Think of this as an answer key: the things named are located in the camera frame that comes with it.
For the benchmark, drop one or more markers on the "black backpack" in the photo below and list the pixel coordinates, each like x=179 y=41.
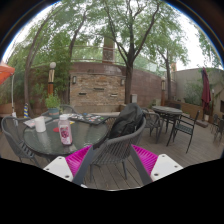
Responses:
x=126 y=120

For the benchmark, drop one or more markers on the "green plant in teal pot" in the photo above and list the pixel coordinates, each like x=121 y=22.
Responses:
x=53 y=103

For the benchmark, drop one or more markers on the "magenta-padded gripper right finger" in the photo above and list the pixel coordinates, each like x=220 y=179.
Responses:
x=145 y=158

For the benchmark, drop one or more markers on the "white cup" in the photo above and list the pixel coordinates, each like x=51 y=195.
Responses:
x=40 y=125

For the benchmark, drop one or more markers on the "closed dark red umbrella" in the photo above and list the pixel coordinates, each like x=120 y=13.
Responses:
x=205 y=90

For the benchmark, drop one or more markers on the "lamp post with globe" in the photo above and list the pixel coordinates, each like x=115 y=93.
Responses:
x=51 y=78

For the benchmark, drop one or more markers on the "blue yellow striped cone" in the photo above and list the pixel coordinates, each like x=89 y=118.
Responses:
x=26 y=111

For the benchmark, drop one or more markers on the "grey woven chair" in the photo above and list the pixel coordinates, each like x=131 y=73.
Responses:
x=15 y=136
x=115 y=148
x=66 y=108
x=152 y=120

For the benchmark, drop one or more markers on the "orange canopy tent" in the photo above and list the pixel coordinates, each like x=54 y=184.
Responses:
x=6 y=71

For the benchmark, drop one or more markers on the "silver laptop with stickers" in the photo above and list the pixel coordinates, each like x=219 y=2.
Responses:
x=30 y=122

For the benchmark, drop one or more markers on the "pink juice bottle white cap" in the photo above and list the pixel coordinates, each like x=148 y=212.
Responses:
x=65 y=133

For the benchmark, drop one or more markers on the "round dark patio table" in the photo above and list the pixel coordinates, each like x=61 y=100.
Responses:
x=166 y=110

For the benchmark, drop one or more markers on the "black metal chair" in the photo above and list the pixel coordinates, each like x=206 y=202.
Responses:
x=183 y=128

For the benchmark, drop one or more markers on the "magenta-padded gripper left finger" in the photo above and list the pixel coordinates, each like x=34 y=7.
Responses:
x=78 y=160

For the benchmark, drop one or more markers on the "black laptop with stickers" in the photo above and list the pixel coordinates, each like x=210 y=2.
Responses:
x=88 y=118

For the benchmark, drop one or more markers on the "flat round red coaster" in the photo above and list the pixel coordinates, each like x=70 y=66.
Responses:
x=56 y=129

